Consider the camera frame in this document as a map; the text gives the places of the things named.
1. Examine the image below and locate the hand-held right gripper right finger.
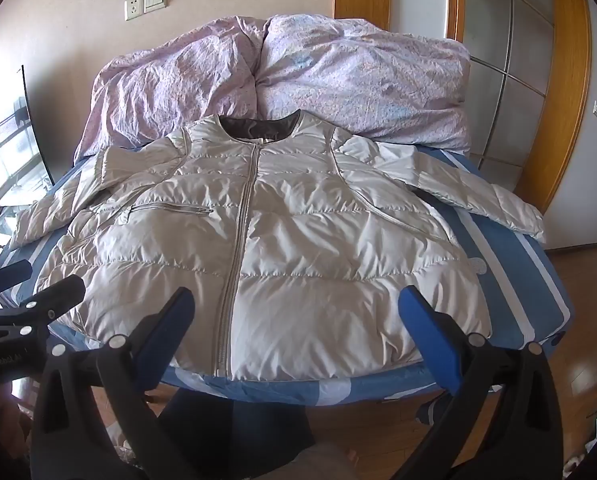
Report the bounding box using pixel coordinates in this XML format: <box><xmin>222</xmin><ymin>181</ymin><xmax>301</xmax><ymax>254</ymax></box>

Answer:
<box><xmin>399</xmin><ymin>285</ymin><xmax>564</xmax><ymax>480</ymax></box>

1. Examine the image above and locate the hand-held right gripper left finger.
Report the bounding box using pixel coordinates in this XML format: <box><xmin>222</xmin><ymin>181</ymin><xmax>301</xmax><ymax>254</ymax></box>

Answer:
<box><xmin>31</xmin><ymin>286</ymin><xmax>199</xmax><ymax>480</ymax></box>

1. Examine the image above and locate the wooden bedside niche shelf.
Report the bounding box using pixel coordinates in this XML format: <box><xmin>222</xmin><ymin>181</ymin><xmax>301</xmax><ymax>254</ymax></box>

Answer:
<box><xmin>447</xmin><ymin>0</ymin><xmax>593</xmax><ymax>216</ymax></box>

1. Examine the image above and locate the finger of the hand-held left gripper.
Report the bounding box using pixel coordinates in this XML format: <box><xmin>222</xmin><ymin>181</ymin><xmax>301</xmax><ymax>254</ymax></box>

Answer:
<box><xmin>8</xmin><ymin>275</ymin><xmax>86</xmax><ymax>341</ymax></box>
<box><xmin>0</xmin><ymin>259</ymin><xmax>33</xmax><ymax>307</ymax></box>

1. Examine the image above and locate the pink floral duvet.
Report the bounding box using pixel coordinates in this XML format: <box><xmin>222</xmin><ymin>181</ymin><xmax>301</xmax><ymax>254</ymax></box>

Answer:
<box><xmin>73</xmin><ymin>14</ymin><xmax>472</xmax><ymax>161</ymax></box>

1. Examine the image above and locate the blue white striped bed sheet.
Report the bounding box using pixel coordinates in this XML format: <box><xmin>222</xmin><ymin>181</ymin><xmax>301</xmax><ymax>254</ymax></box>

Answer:
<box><xmin>0</xmin><ymin>145</ymin><xmax>574</xmax><ymax>426</ymax></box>

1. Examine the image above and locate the white puffer jacket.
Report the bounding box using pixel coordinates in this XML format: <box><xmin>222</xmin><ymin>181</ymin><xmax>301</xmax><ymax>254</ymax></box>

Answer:
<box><xmin>16</xmin><ymin>112</ymin><xmax>546</xmax><ymax>381</ymax></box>

